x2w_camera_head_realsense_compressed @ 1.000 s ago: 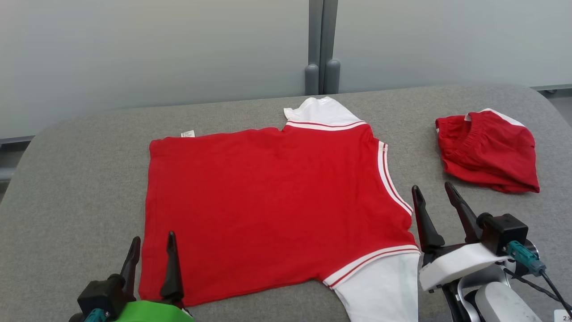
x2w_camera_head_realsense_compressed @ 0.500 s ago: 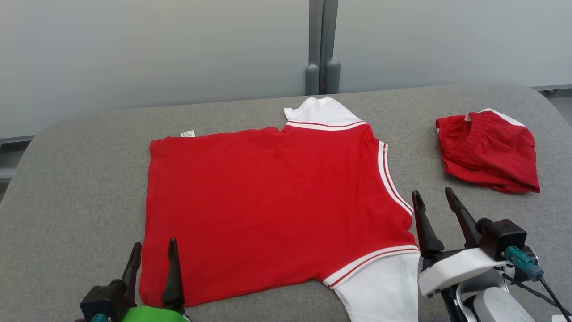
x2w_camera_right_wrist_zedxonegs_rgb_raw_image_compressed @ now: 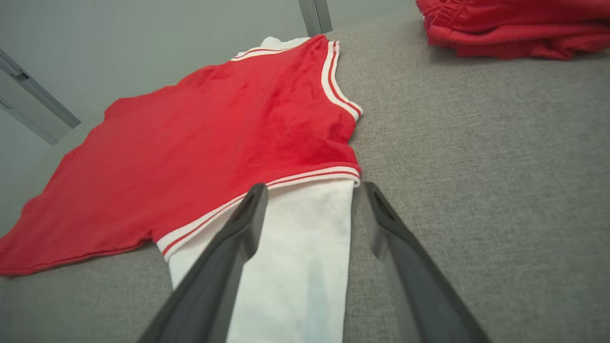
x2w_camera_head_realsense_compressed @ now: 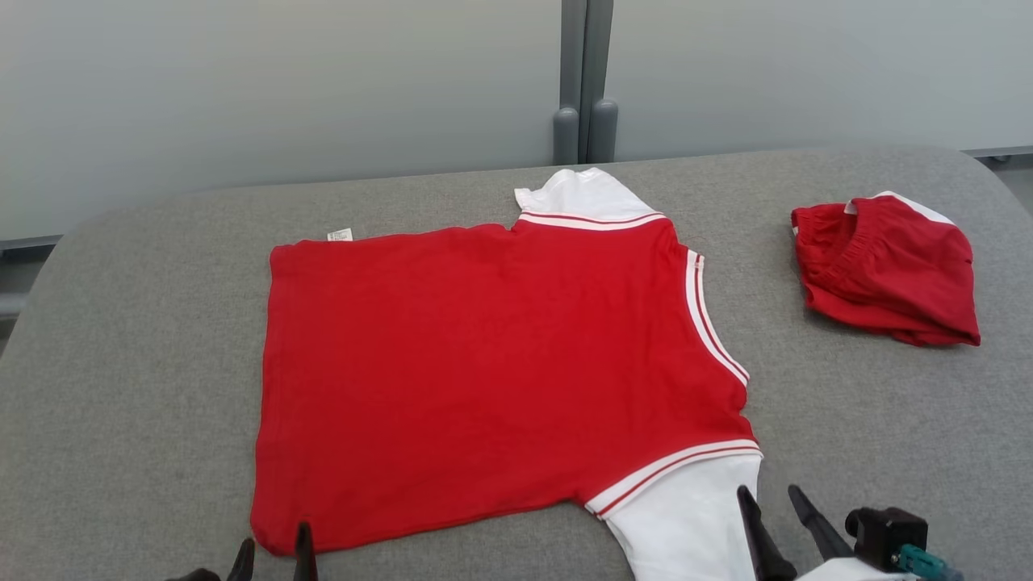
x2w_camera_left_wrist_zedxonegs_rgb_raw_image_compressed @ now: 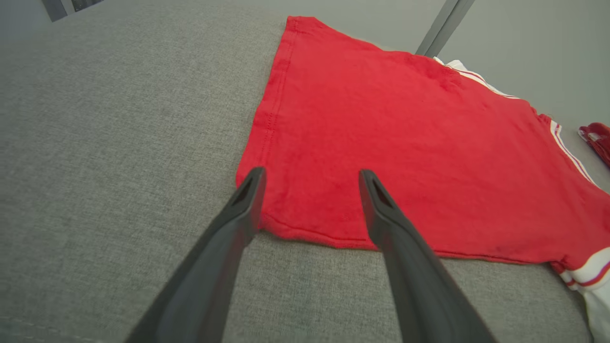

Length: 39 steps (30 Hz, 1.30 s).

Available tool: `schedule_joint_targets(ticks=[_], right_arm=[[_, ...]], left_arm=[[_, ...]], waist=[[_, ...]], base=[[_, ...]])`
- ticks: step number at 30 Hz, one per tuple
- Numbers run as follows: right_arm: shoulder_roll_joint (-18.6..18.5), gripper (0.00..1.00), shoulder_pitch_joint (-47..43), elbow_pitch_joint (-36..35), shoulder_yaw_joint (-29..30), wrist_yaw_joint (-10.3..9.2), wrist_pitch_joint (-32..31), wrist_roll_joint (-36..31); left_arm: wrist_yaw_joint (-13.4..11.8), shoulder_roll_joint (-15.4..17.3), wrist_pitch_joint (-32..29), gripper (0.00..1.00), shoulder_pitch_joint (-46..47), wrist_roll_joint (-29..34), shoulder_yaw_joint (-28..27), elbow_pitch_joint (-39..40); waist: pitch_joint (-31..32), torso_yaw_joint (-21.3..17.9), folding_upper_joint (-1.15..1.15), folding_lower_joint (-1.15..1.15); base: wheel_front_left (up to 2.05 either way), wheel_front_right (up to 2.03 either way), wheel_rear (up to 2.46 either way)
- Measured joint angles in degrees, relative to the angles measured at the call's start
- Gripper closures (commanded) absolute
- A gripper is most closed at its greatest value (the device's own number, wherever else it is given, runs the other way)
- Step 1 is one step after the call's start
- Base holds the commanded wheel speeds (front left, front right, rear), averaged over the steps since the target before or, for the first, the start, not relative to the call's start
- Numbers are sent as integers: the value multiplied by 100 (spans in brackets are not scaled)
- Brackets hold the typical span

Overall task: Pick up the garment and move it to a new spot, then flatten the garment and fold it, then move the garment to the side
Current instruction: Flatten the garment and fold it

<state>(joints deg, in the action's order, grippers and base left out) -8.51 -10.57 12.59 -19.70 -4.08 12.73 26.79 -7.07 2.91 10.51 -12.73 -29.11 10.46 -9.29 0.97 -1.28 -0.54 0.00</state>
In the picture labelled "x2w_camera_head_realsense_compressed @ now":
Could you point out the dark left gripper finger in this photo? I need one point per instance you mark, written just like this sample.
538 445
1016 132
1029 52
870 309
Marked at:
304 561
242 565

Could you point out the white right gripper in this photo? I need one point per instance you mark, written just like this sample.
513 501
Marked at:
855 571

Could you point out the red and white jersey shirt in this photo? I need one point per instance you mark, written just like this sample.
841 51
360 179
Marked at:
484 363

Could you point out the red shorts with white stripe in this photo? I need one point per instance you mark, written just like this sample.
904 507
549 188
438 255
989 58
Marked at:
896 274

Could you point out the grey partition foot with caster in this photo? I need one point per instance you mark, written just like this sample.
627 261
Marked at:
1001 151
10 304

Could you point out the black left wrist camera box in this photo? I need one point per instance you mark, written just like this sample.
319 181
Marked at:
198 576

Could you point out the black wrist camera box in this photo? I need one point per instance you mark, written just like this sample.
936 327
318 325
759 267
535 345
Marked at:
198 576
888 532

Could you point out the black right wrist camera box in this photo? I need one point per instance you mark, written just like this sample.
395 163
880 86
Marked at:
888 532

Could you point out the teal right camera connector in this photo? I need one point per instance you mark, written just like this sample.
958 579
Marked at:
924 563

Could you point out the grey partition joint post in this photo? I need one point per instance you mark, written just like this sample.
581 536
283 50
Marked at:
585 81

